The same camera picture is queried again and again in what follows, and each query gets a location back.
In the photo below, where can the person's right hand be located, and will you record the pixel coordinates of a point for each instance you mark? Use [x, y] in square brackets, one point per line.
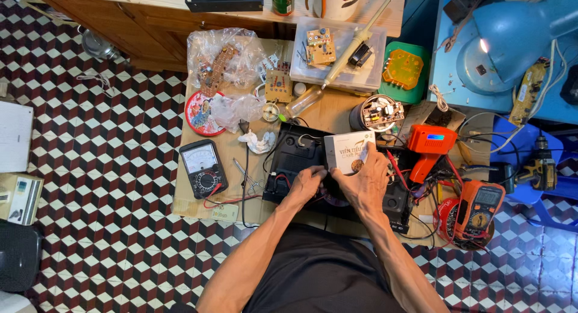
[368, 186]

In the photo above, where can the person's left hand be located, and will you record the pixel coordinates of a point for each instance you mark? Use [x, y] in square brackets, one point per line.
[305, 186]

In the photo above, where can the person's left fingers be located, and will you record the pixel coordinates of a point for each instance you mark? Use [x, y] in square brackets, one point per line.
[318, 172]

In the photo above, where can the small white carton box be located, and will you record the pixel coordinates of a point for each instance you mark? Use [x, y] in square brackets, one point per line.
[345, 150]

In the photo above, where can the black opened appliance casing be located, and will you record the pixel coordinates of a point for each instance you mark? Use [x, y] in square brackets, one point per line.
[293, 159]

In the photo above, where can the black round can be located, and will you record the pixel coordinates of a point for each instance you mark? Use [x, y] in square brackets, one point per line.
[356, 119]

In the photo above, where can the crumpled white tissue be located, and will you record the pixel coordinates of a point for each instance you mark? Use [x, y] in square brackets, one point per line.
[258, 142]

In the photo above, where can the metal forceps scissors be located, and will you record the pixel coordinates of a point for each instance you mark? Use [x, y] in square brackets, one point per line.
[247, 177]

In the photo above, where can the clear glass bottle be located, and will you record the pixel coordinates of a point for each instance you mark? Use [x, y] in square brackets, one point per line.
[303, 101]

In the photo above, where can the white small solder spool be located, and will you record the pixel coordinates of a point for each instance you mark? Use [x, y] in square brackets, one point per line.
[271, 111]

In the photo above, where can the red test probe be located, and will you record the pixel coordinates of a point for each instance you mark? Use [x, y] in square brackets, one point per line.
[398, 171]

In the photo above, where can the white bottle cap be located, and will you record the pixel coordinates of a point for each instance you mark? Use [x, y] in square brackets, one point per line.
[300, 88]

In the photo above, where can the beige circuit board with components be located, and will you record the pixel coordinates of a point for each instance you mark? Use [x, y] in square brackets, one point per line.
[381, 112]

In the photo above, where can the tan circuit board with buttons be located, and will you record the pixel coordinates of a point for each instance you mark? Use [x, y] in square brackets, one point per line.
[278, 86]

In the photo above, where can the brown cardboard sheet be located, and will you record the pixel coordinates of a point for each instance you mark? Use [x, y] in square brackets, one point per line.
[225, 146]

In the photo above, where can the red multimeter probe lead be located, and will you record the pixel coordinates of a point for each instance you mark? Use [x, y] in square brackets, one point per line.
[225, 201]

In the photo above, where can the clear plastic storage box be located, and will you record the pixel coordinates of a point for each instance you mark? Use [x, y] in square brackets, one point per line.
[345, 76]

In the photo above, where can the person's black shirt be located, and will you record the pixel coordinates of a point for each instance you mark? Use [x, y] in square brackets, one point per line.
[316, 272]

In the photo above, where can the small white remote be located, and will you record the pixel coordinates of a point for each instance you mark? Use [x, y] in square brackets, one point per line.
[225, 212]

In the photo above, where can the small crumpled clear plastic bag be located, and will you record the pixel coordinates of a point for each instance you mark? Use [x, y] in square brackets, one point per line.
[237, 110]

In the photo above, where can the orange soldering gun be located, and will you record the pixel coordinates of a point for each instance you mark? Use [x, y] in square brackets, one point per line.
[429, 143]

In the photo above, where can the black analog multimeter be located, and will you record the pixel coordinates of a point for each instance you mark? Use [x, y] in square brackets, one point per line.
[203, 168]

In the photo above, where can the green plastic tray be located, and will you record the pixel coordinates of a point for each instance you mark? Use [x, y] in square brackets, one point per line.
[406, 96]

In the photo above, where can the black small transformer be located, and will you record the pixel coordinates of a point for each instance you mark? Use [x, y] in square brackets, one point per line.
[361, 55]

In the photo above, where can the tan circuit board blue knob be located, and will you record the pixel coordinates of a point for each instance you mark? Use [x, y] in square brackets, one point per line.
[320, 46]

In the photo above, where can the red round printed lid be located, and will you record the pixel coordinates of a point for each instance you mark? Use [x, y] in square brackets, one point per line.
[201, 116]

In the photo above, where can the cream desoldering pump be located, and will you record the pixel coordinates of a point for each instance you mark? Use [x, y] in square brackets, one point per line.
[356, 44]

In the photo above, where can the yellow round plastic part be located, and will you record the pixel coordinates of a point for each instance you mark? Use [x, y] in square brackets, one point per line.
[403, 69]

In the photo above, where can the brown long circuit board strip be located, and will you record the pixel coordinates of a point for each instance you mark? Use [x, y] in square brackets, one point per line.
[219, 69]

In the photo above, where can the blue table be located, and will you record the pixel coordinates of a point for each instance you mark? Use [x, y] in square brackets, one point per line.
[445, 69]

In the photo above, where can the orange digital multimeter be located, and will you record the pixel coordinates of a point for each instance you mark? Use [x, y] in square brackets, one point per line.
[478, 204]

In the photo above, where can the large clear plastic bag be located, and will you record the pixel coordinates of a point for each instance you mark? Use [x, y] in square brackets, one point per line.
[212, 46]

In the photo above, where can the white cup with tools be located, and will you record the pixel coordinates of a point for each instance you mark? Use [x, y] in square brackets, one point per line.
[336, 8]

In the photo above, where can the green can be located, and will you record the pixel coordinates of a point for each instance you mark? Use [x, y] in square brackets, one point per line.
[282, 0]

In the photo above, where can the blue plastic stool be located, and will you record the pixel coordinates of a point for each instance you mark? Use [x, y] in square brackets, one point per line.
[526, 137]

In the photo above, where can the black power adapter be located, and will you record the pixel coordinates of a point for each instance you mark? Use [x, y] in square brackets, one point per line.
[465, 6]

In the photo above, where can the yellowish long circuit board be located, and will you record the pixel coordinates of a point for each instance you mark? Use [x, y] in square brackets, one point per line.
[526, 94]

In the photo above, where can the blue desk lamp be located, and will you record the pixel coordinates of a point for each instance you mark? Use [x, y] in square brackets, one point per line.
[510, 37]

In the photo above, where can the metal pot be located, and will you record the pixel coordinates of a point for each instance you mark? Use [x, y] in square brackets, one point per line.
[97, 45]

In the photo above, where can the beige box device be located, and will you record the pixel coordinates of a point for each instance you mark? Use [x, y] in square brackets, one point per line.
[20, 198]

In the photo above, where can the white flat board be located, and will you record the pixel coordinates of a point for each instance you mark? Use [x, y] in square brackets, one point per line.
[13, 137]

